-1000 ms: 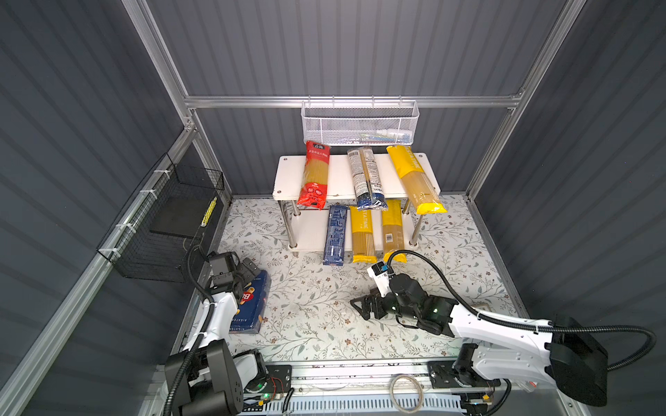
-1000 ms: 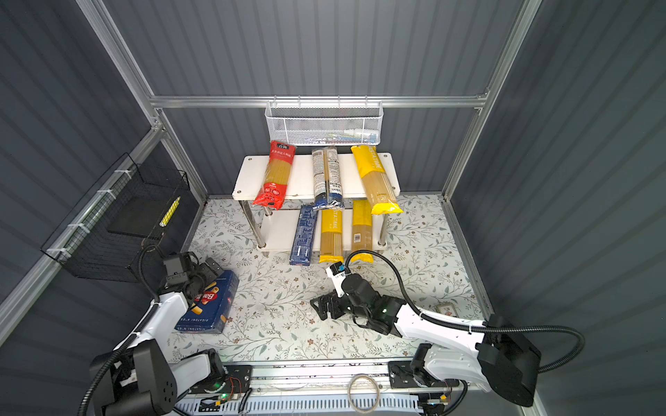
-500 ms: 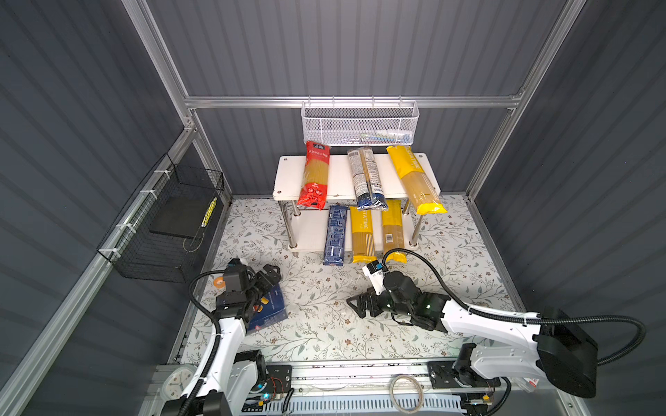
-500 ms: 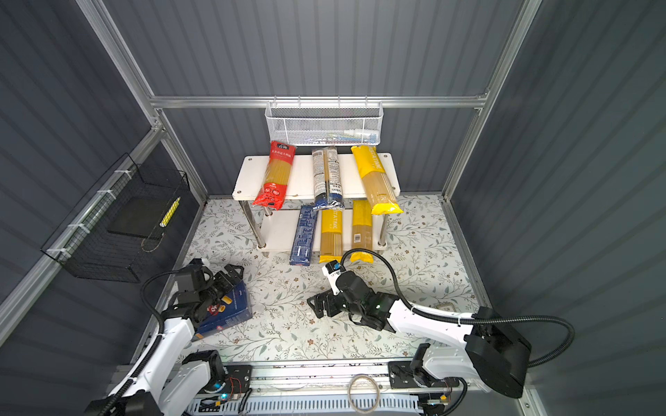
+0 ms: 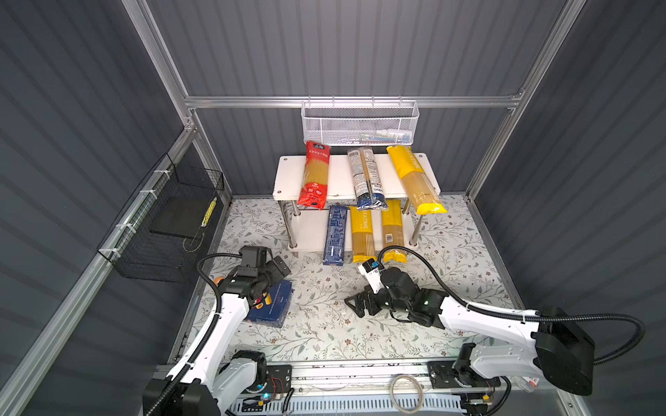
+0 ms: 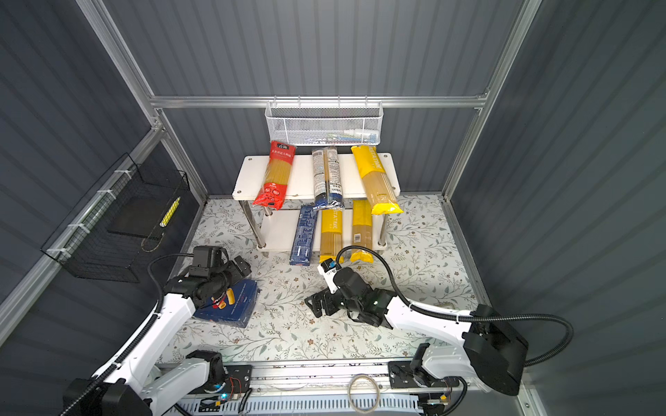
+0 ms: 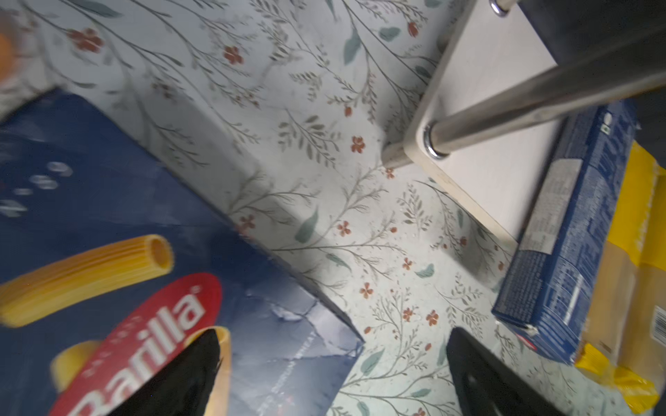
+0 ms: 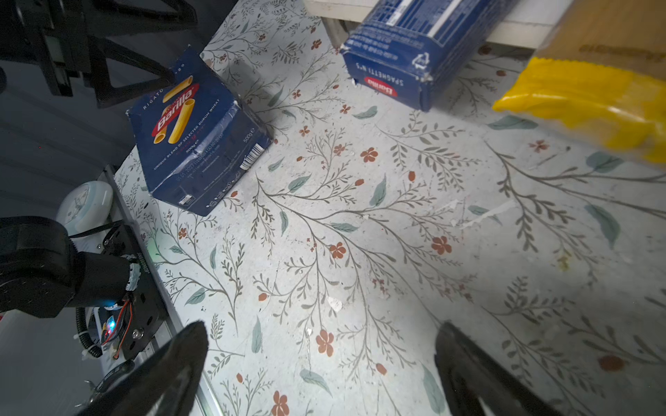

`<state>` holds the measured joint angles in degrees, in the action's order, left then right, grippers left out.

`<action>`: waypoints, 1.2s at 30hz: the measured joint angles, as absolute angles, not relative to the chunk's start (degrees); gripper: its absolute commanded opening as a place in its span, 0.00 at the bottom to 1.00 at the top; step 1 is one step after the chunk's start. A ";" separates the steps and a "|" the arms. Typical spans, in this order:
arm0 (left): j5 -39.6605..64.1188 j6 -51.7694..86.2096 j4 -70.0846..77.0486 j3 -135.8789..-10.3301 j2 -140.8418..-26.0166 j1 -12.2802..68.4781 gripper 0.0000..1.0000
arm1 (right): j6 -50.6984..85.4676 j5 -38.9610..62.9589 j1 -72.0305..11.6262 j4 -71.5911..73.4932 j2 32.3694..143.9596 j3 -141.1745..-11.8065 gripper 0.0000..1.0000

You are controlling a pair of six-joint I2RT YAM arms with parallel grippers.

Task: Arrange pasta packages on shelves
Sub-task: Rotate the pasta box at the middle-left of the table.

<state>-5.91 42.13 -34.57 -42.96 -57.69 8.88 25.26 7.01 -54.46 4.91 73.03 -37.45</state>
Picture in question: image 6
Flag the dark blue pasta box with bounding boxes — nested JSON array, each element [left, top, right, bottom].
[[194, 279, 258, 329]]

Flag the blue spaghetti box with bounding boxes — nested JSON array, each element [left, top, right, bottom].
[[290, 205, 317, 266]]

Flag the yellow Pastatime spaghetti pack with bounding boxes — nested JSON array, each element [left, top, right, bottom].
[[319, 209, 343, 263]]

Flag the red spaghetti pack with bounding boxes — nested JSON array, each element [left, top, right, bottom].
[[253, 141, 297, 210]]

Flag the clear blue spaghetti pack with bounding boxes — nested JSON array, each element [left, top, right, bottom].
[[312, 147, 344, 211]]

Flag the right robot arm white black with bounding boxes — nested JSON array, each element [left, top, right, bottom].
[[305, 259, 528, 396]]

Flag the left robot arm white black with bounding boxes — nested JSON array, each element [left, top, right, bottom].
[[61, 246, 251, 415]]

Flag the white two-tier shelf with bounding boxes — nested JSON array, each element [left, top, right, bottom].
[[232, 153, 401, 252]]

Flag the yellow green striped tool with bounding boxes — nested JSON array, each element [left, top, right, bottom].
[[159, 197, 180, 228]]

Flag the tubes in white basket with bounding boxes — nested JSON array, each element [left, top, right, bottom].
[[302, 129, 381, 146]]

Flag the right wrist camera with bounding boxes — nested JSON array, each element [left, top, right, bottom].
[[317, 258, 341, 294]]

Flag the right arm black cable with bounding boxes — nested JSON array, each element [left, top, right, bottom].
[[335, 244, 574, 369]]

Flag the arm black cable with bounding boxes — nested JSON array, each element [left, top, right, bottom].
[[59, 252, 196, 416], [335, 244, 574, 369]]

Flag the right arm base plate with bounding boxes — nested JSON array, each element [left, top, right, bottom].
[[388, 361, 461, 390]]

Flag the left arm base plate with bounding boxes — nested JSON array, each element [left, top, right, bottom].
[[196, 365, 253, 396]]

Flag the black wire basket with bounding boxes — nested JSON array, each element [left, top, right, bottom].
[[42, 157, 190, 284]]

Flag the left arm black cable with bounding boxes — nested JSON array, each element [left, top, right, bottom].
[[59, 252, 196, 416]]

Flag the white wire mesh basket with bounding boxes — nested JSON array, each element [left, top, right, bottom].
[[265, 101, 384, 147]]

